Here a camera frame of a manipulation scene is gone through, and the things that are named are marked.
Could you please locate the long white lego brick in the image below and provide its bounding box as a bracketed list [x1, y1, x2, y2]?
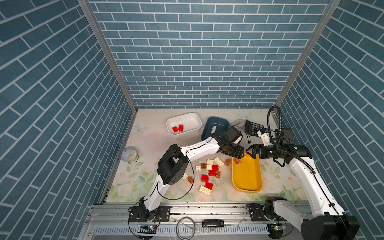
[211, 126, 217, 134]

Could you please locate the brown lego brick low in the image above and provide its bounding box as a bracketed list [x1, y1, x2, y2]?
[188, 177, 194, 185]

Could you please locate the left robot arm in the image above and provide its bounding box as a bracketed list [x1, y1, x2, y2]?
[130, 128, 245, 222]

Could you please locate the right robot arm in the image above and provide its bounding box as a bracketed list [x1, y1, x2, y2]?
[246, 128, 360, 240]

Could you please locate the teal plastic bin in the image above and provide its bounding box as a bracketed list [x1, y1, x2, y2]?
[201, 117, 230, 141]

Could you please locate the grey small box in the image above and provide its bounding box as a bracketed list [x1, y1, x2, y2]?
[230, 119, 245, 128]

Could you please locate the black calculator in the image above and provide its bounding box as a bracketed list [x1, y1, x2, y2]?
[245, 120, 264, 137]

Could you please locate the cream long lego brick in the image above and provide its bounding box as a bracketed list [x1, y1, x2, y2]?
[214, 157, 225, 168]

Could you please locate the yellow plastic bin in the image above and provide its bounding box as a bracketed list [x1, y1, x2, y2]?
[232, 151, 263, 193]

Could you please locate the red lego cluster brick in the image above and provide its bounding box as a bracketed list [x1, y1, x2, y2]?
[207, 165, 219, 176]

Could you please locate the white plastic bin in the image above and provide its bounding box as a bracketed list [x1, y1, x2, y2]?
[166, 113, 203, 139]

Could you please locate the red lego brick bottom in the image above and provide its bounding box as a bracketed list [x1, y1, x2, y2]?
[205, 182, 214, 190]

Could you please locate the cream lego brick bottom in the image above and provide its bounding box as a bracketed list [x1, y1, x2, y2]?
[199, 186, 212, 196]

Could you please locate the white dome timer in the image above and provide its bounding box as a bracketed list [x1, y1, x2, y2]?
[121, 148, 139, 165]

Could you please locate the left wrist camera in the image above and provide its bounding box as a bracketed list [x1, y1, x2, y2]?
[226, 126, 243, 144]

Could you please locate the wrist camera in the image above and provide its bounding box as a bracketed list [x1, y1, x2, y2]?
[257, 128, 272, 147]
[226, 126, 243, 144]

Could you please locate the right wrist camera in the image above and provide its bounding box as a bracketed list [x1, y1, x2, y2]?
[257, 128, 272, 147]

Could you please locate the black remote on rail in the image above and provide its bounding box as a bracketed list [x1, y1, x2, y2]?
[202, 219, 225, 228]

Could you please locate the grey cable loop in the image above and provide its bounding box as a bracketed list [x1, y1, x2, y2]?
[175, 216, 196, 240]

